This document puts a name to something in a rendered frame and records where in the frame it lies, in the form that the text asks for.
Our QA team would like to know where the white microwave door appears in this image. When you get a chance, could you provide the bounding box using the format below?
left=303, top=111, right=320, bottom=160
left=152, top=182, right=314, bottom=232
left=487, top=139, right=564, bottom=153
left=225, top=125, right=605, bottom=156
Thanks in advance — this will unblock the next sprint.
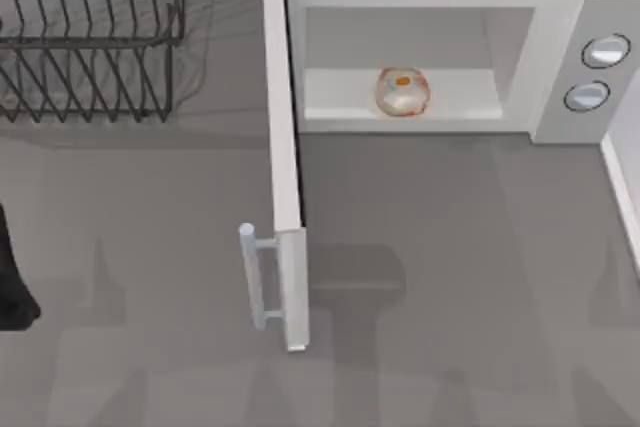
left=261, top=0, right=311, bottom=353

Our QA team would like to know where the white and orange bowl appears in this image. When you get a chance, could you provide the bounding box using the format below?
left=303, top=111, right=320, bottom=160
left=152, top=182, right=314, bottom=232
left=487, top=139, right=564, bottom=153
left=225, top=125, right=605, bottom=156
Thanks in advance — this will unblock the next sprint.
left=374, top=65, right=432, bottom=119

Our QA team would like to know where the pale microwave oven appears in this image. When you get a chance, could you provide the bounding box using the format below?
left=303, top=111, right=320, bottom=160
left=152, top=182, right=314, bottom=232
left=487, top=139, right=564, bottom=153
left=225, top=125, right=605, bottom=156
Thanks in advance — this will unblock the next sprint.
left=277, top=0, right=640, bottom=145

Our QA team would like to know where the round microwave knob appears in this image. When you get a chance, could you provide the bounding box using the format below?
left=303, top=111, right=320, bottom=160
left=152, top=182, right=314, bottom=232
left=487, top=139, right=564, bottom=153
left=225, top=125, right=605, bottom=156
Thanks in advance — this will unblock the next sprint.
left=580, top=32, right=632, bottom=69
left=563, top=80, right=612, bottom=112

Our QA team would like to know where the pale metal door handle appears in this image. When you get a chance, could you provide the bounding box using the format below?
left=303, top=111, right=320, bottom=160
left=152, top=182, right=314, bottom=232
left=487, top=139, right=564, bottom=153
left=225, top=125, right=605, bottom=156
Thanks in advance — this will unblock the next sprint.
left=238, top=222, right=284, bottom=331

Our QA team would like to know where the dark wire dish rack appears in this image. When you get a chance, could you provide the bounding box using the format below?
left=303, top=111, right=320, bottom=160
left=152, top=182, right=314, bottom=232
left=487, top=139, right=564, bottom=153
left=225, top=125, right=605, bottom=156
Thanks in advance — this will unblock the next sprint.
left=0, top=0, right=191, bottom=124

